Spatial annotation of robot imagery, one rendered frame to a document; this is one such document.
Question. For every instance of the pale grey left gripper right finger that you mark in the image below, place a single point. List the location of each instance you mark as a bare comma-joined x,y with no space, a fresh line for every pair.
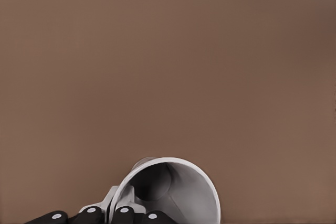
126,214

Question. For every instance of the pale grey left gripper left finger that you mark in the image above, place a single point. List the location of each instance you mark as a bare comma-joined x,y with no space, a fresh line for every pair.
89,214

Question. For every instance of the white IKEA cup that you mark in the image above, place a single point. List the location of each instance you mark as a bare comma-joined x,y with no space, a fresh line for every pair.
189,197

